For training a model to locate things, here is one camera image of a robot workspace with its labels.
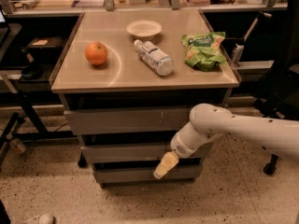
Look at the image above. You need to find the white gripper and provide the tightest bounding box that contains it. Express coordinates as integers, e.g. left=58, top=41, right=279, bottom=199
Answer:
left=153, top=122, right=219, bottom=179

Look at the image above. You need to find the grey drawer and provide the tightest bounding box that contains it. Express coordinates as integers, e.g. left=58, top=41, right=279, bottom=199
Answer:
left=93, top=165, right=203, bottom=184
left=80, top=140, right=213, bottom=164
left=64, top=105, right=191, bottom=134

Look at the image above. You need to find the orange apple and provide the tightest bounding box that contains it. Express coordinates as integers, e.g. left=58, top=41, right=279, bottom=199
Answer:
left=85, top=41, right=107, bottom=65

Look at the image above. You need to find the black desk frame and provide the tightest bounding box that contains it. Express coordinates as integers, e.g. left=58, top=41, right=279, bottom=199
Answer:
left=0, top=22, right=78, bottom=166

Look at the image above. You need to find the dark round object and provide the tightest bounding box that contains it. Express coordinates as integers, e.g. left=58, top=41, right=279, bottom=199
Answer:
left=21, top=64, right=43, bottom=80

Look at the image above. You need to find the black box with label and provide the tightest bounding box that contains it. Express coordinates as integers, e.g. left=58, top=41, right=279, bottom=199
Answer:
left=26, top=36, right=64, bottom=54

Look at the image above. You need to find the grey top drawer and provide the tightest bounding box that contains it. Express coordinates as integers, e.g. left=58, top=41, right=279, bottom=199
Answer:
left=64, top=105, right=191, bottom=134

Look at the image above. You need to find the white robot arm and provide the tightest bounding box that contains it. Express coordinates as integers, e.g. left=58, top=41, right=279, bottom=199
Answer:
left=153, top=104, right=299, bottom=179

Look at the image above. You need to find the green snack bag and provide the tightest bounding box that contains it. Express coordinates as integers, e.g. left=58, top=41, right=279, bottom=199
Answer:
left=181, top=32, right=226, bottom=72

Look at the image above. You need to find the white spray bottle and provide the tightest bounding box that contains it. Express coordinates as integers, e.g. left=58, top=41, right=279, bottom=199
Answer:
left=232, top=39, right=244, bottom=65

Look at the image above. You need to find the grey bottom drawer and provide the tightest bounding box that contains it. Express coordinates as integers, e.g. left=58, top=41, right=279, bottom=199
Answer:
left=93, top=165, right=203, bottom=184

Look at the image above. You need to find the grey drawer cabinet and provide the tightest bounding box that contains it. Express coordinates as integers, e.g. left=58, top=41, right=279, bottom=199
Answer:
left=49, top=8, right=242, bottom=189

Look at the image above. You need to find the clear plastic water bottle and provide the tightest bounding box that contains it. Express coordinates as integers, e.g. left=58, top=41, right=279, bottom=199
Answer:
left=134, top=40, right=174, bottom=77

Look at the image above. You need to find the plastic bottle on floor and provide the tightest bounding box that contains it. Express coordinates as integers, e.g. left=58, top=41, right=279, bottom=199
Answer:
left=7, top=133, right=26, bottom=155

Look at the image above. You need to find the black office chair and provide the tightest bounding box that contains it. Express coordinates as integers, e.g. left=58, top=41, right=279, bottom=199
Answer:
left=254, top=0, right=299, bottom=175

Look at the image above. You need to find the white bowl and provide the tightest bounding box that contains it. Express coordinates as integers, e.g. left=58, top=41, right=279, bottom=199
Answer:
left=126, top=20, right=162, bottom=40

